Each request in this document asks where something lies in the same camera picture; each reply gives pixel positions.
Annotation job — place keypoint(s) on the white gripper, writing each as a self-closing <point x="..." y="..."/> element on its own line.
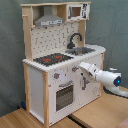
<point x="89" y="70"/>

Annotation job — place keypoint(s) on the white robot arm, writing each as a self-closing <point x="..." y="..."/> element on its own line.
<point x="110" y="80"/>

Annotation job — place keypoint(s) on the wooden toy kitchen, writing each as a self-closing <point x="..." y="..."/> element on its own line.
<point x="40" y="84"/>

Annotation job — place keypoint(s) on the right red stove knob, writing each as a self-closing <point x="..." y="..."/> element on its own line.
<point x="75" y="68"/>

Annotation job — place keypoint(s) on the red stove knob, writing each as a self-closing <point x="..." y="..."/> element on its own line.
<point x="75" y="68"/>
<point x="56" y="75"/>

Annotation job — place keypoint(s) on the cabinet door ice dispenser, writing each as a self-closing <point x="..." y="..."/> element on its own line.
<point x="90" y="90"/>

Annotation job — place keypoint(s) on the metal sink basin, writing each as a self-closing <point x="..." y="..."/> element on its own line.
<point x="79" y="51"/>

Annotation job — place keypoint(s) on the left red stove knob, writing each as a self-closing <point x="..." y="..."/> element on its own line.
<point x="56" y="75"/>

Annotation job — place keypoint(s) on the black stovetop red burners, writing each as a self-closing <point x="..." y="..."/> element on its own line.
<point x="52" y="59"/>

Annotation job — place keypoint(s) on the oven door with window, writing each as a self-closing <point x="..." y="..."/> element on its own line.
<point x="65" y="95"/>

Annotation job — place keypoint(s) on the wooden table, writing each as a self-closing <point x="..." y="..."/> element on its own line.
<point x="108" y="111"/>

